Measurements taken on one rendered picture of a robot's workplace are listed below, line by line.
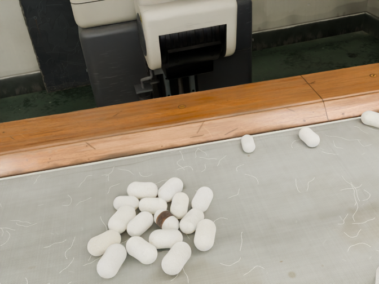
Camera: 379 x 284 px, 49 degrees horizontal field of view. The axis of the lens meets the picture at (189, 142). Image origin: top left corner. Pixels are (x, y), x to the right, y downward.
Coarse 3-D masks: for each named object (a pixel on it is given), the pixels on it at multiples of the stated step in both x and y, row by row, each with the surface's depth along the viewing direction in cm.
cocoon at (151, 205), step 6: (144, 198) 48; (150, 198) 48; (156, 198) 48; (162, 198) 49; (144, 204) 48; (150, 204) 48; (156, 204) 48; (162, 204) 48; (144, 210) 48; (150, 210) 48; (156, 210) 48
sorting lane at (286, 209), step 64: (320, 128) 60; (0, 192) 54; (64, 192) 53; (192, 192) 51; (256, 192) 50; (320, 192) 49; (0, 256) 45; (64, 256) 45; (128, 256) 44; (192, 256) 43; (256, 256) 43; (320, 256) 42
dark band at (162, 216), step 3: (162, 213) 46; (165, 213) 46; (168, 213) 46; (159, 216) 46; (162, 216) 46; (165, 216) 46; (168, 216) 46; (156, 219) 46; (159, 219) 46; (162, 219) 45; (165, 219) 45; (156, 222) 46; (159, 222) 46; (162, 222) 45; (159, 225) 46
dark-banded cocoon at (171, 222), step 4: (156, 212) 46; (160, 212) 46; (156, 216) 46; (172, 216) 46; (168, 220) 45; (172, 220) 45; (176, 220) 45; (164, 224) 45; (168, 224) 45; (172, 224) 45; (176, 224) 45; (164, 228) 45; (168, 228) 45; (172, 228) 45; (176, 228) 45
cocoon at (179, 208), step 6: (180, 192) 49; (174, 198) 48; (180, 198) 48; (186, 198) 48; (174, 204) 47; (180, 204) 47; (186, 204) 48; (174, 210) 47; (180, 210) 47; (186, 210) 47; (180, 216) 47
